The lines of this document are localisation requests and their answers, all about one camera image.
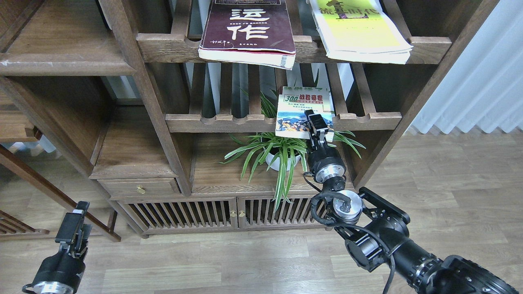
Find green spider plant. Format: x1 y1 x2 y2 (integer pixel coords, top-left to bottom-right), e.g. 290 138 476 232
217 69 366 211

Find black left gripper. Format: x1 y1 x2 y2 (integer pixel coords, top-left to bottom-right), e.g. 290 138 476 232
22 201 92 294

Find yellow green book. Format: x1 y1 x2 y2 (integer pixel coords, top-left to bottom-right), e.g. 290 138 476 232
309 0 413 65

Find colourful cover paperback book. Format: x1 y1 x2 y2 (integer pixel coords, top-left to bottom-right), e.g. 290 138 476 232
276 86 334 142

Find dark wooden bookshelf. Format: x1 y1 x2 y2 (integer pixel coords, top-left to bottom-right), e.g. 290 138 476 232
1 0 498 238

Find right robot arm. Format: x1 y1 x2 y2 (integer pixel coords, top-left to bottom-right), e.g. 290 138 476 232
305 110 517 294

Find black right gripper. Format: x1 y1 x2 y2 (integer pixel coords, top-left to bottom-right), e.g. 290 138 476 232
304 109 346 183

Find white curtain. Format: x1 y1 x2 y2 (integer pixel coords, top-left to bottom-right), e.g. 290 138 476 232
408 0 523 135

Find white plant pot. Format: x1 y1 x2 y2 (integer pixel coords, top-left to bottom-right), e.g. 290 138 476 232
265 148 301 171

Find maroon book white characters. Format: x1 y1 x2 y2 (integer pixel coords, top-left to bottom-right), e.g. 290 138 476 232
198 0 296 69

